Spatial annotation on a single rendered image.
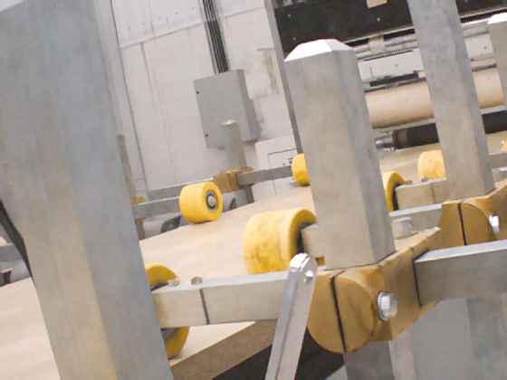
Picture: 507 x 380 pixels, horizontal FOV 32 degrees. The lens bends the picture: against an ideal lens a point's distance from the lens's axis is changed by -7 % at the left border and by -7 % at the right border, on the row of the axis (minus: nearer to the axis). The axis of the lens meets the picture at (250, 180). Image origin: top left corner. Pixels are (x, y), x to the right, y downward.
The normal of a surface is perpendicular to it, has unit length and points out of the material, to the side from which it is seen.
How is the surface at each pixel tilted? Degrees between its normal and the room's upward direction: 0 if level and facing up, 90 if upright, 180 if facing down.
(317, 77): 90
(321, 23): 90
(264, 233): 53
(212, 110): 90
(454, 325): 90
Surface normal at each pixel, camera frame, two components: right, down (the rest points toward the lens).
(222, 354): 0.84, -0.15
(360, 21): -0.51, 0.15
